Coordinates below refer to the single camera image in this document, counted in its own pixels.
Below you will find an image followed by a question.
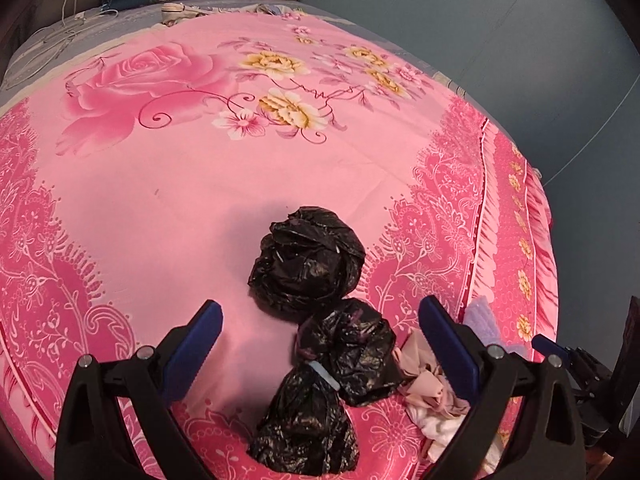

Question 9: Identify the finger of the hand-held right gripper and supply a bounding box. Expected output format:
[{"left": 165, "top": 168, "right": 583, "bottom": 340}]
[{"left": 531, "top": 334, "right": 571, "bottom": 361}]

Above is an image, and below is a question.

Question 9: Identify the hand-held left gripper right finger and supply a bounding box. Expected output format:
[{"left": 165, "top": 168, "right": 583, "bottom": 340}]
[{"left": 419, "top": 296, "right": 586, "bottom": 480}]

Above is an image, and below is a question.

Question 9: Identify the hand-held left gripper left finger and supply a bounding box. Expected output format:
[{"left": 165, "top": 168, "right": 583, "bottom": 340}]
[{"left": 54, "top": 300, "right": 224, "bottom": 480}]

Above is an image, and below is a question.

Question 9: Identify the beige cloth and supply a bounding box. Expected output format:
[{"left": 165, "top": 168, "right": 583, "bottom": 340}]
[{"left": 394, "top": 329, "right": 472, "bottom": 417}]

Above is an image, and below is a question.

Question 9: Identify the purple foam fruit net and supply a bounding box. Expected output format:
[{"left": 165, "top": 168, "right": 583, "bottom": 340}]
[{"left": 464, "top": 296, "right": 532, "bottom": 357}]

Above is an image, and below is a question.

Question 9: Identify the white tissue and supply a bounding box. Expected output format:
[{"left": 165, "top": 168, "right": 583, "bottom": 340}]
[{"left": 405, "top": 400, "right": 502, "bottom": 477}]

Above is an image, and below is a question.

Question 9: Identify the large black plastic bag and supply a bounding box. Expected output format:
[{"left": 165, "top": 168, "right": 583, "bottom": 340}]
[{"left": 248, "top": 206, "right": 368, "bottom": 318}]

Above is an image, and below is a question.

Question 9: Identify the pink floral bedsheet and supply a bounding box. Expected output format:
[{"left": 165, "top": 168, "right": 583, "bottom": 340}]
[{"left": 0, "top": 10, "right": 558, "bottom": 480}]

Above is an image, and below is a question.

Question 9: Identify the small cream object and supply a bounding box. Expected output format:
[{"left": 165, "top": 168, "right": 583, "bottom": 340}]
[{"left": 159, "top": 2, "right": 202, "bottom": 27}]

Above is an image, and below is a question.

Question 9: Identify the small grey cloth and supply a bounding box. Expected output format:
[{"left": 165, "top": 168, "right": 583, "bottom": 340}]
[{"left": 250, "top": 2, "right": 302, "bottom": 17}]

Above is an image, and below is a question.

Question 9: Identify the white charging cable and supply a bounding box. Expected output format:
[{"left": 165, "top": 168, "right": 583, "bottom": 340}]
[{"left": 10, "top": 0, "right": 122, "bottom": 86}]

